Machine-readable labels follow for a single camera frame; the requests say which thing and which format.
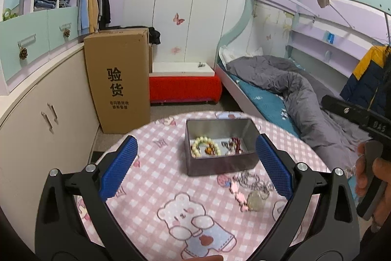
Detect silver chain necklace with pendant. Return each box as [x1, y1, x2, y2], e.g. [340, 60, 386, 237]
[233, 170, 276, 213]

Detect pink charm keychain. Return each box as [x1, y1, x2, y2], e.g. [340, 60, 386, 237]
[229, 180, 249, 212]

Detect cream bead bracelet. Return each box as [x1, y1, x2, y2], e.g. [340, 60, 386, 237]
[190, 136, 223, 158]

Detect person's right hand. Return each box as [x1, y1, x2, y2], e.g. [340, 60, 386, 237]
[355, 140, 390, 228]

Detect yellow navy jacket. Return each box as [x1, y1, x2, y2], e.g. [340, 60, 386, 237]
[340, 46, 390, 116]

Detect grey duvet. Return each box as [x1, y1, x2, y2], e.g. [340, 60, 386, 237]
[226, 55, 369, 171]

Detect teal bed sheet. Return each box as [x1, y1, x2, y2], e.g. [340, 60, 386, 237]
[229, 74, 301, 138]

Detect pink checkered bear tablecloth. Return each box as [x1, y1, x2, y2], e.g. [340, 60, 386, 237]
[73, 110, 332, 261]

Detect beige low cabinet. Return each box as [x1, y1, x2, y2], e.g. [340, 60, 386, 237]
[1, 45, 99, 250]

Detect grey metal tin box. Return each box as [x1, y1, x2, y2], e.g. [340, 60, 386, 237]
[184, 118, 259, 177]

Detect brown cardboard box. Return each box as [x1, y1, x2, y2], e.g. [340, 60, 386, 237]
[84, 28, 151, 135]

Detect red storage bench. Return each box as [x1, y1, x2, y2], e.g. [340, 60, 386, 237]
[149, 62, 223, 103]

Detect teal drawer unit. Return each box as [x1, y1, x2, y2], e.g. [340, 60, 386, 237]
[1, 7, 78, 95]

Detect hanging clothes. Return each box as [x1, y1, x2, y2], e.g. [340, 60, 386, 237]
[77, 0, 111, 36]

